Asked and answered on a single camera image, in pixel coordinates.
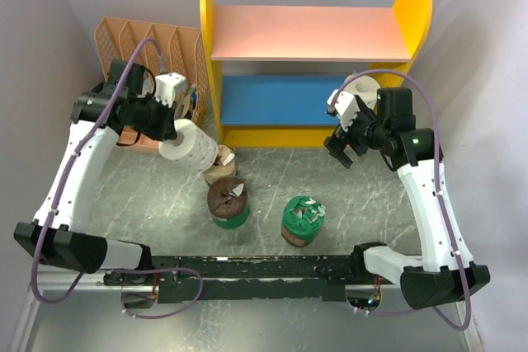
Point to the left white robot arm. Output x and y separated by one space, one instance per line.
57 235

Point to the brown green wrapped paper roll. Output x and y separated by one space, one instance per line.
227 201

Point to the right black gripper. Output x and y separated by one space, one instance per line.
347 135

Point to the yellow pink blue shelf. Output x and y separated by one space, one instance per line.
288 111

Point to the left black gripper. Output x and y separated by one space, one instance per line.
167 130

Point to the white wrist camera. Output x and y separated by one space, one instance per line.
168 85
344 106

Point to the white floral toilet paper roll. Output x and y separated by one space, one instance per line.
366 88

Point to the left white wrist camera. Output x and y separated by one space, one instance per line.
168 85

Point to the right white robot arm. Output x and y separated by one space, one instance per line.
446 271

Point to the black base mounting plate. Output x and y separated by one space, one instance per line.
329 278

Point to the items in file organizer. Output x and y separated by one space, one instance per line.
186 105

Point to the beige wrapped paper roll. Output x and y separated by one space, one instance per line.
224 165

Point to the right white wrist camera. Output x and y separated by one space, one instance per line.
344 106

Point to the white dotted toilet paper roll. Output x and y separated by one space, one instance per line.
192 149

